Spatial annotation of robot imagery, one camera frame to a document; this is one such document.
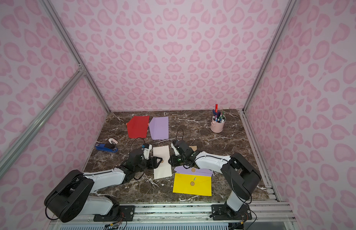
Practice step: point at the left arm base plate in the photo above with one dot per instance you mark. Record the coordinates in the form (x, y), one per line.
(116, 214)

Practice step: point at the cream white envelope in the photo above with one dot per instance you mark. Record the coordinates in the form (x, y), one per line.
(164, 169)

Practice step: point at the white tape dispenser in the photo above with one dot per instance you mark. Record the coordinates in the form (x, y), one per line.
(112, 141)

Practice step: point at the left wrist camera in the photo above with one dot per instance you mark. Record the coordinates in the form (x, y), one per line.
(146, 148)

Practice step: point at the red envelope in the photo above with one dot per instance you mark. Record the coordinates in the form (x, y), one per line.
(137, 127)

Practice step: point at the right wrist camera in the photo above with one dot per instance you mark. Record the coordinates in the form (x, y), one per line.
(175, 150)

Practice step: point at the aluminium mounting rail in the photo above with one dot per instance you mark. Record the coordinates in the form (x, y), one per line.
(263, 215)

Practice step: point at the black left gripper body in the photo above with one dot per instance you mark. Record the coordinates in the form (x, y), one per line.
(150, 162)

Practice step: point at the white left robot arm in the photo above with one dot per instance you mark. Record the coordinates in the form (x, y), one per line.
(72, 197)

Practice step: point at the pink pen cup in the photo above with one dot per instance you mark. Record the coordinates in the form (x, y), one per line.
(217, 124)

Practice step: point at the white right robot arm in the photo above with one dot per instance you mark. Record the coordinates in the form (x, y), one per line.
(241, 175)

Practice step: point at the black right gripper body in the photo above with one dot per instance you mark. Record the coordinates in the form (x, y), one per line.
(173, 158)

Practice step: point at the lilac envelope with butterfly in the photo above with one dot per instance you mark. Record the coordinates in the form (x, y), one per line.
(159, 128)

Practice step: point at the yellow envelope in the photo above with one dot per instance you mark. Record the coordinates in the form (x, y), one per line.
(192, 185)

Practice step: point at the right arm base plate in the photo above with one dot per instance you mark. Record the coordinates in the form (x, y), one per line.
(224, 212)

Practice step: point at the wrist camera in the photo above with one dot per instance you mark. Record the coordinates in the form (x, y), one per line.
(146, 148)
(175, 150)

